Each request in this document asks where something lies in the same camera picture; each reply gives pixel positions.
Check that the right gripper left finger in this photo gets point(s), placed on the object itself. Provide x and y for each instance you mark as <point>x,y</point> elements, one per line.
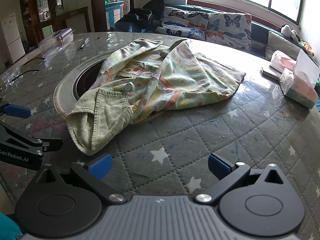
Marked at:
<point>89,176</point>

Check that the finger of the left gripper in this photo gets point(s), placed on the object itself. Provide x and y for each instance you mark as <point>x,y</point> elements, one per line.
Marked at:
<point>11,137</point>
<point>14,110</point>

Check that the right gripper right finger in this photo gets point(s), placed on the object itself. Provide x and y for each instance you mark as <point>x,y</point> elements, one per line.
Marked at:
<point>228,174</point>

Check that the patterned green child shirt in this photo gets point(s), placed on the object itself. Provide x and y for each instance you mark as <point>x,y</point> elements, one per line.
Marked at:
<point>145,77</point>

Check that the black clothes pile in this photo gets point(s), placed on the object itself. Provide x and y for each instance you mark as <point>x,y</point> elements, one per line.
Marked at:
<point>140,16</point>

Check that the clear plastic storage box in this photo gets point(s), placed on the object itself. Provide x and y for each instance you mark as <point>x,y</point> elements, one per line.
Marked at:
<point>55,42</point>

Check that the white refrigerator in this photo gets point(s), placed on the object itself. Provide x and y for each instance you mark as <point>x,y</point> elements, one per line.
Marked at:
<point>12,41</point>

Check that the dark wooden cabinet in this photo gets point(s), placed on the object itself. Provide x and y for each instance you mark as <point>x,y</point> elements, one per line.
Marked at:
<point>43,17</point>

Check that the flat book under tissues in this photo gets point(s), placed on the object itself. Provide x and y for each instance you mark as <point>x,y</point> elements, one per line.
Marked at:
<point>270,72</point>

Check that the pink tissue pack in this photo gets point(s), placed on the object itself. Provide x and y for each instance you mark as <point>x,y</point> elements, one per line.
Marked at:
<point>280,61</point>

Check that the grey cushion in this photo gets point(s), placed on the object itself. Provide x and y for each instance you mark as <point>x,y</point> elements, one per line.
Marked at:
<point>276,42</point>

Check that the blue white small cabinet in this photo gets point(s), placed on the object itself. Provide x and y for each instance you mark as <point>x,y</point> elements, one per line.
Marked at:
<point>113,12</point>

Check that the butterfly pillow right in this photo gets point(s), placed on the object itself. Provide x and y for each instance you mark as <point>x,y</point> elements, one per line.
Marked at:
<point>230,29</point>

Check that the butterfly pillow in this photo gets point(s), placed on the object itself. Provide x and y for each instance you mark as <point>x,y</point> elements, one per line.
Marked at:
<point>230,29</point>
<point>181,23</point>

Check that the orange green plush toys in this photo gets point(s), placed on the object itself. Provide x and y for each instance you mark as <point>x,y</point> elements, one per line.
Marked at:
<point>306,46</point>

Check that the blue sofa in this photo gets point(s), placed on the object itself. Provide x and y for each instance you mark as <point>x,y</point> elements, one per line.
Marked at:
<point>260,27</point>

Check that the white plush toy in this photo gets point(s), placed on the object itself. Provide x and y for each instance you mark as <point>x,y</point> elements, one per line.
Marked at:
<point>289,33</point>

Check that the butterfly pillow left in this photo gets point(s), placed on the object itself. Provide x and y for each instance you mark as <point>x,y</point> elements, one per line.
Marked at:
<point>181,23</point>

